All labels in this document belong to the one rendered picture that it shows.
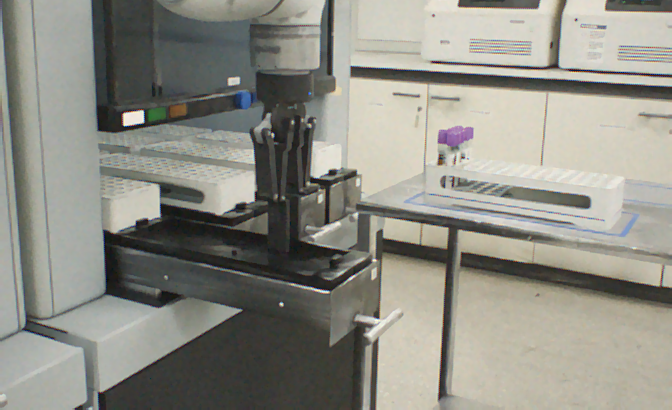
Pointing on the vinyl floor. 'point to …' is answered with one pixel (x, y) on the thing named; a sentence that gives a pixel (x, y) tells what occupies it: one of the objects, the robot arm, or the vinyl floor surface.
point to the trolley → (633, 217)
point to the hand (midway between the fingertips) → (284, 222)
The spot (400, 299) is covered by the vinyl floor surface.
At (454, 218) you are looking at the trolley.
